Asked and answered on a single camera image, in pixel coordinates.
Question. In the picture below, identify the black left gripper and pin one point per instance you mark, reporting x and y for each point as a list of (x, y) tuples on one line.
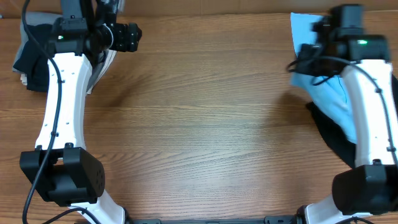
[(125, 40)]

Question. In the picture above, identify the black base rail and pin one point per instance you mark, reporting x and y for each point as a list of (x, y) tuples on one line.
[(284, 219)]

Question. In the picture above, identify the black polo shirt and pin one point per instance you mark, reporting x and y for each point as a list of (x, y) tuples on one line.
[(333, 117)]

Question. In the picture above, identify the light blue t-shirt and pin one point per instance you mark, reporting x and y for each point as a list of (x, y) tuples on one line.
[(302, 33)]

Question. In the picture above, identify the black folded shirt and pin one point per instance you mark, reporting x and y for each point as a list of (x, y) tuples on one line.
[(32, 62)]

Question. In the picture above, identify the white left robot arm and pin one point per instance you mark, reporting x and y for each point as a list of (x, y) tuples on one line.
[(82, 44)]

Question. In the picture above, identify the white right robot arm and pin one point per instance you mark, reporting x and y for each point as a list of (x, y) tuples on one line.
[(348, 74)]

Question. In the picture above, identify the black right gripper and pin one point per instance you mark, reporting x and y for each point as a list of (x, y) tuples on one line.
[(301, 67)]

